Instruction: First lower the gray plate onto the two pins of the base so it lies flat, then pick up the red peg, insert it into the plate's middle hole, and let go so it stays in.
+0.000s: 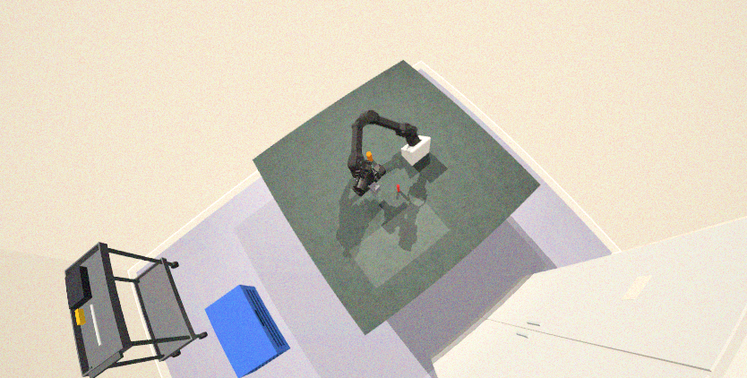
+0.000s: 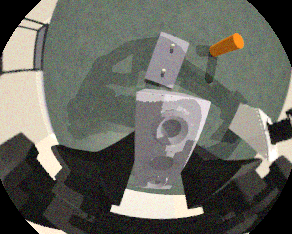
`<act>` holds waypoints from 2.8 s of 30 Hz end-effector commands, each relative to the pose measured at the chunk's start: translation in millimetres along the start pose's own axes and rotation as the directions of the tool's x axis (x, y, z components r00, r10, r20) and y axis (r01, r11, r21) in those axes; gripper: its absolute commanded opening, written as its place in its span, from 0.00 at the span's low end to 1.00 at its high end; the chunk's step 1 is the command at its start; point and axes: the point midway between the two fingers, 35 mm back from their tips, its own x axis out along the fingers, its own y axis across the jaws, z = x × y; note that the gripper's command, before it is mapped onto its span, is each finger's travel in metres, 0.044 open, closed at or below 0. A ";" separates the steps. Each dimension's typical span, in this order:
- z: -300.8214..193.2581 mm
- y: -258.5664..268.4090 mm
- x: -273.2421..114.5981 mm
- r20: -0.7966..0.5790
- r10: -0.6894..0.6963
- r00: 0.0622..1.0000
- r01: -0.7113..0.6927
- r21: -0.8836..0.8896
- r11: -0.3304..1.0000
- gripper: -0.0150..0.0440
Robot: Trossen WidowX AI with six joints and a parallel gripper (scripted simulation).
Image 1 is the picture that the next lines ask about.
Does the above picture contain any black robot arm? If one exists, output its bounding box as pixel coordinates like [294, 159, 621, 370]
[348, 110, 422, 193]

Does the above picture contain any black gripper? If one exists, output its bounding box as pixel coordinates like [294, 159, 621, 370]
[353, 164, 386, 197]

